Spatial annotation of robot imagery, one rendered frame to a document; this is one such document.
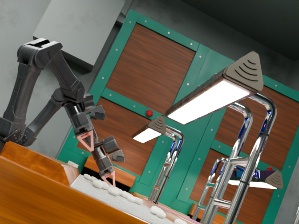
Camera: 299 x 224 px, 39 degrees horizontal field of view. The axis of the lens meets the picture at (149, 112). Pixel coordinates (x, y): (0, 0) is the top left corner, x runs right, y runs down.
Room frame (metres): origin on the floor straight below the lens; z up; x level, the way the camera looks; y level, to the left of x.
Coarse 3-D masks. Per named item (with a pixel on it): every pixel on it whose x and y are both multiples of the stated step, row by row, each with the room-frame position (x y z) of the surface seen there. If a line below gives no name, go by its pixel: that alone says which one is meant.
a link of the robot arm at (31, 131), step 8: (48, 104) 1.98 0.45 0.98; (56, 104) 1.97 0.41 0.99; (64, 104) 2.02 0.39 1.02; (40, 112) 1.98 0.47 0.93; (48, 112) 1.98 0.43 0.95; (40, 120) 1.98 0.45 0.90; (48, 120) 2.01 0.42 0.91; (32, 128) 1.97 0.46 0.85; (40, 128) 1.99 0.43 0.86; (32, 136) 1.97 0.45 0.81; (24, 144) 1.97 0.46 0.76
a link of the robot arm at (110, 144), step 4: (88, 136) 1.95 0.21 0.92; (112, 136) 1.97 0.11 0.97; (88, 140) 1.95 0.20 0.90; (100, 140) 1.96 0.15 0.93; (104, 140) 1.97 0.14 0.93; (108, 140) 1.97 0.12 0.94; (112, 140) 1.97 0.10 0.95; (96, 144) 1.98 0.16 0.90; (104, 144) 1.97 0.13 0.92; (108, 144) 1.96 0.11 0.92; (112, 144) 1.96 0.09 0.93; (116, 144) 1.96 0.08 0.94; (108, 148) 1.96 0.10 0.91; (112, 148) 1.96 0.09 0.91; (116, 148) 1.97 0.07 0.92; (108, 152) 1.97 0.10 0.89
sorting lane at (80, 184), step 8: (80, 176) 1.80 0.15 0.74; (72, 184) 0.72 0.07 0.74; (80, 184) 0.93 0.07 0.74; (88, 184) 1.19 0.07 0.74; (88, 192) 0.73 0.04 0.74; (96, 192) 0.89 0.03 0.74; (104, 192) 1.13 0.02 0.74; (104, 200) 0.71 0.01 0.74; (112, 200) 0.85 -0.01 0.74; (120, 200) 1.07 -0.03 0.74; (120, 208) 0.69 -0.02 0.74; (128, 208) 0.82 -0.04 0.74; (136, 208) 1.02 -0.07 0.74; (144, 208) 1.34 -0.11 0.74; (136, 216) 0.69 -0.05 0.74; (144, 216) 0.79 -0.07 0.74; (152, 216) 0.97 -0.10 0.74
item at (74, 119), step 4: (80, 112) 1.61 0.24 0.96; (72, 116) 1.61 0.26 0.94; (76, 116) 1.60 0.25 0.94; (72, 120) 1.61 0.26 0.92; (76, 120) 1.60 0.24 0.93; (72, 124) 1.62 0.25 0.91; (76, 124) 1.61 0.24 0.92; (80, 124) 1.60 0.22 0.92; (88, 124) 1.58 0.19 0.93; (76, 128) 1.61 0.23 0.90; (80, 128) 1.58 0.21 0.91; (84, 128) 1.63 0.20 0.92; (76, 132) 1.58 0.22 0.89
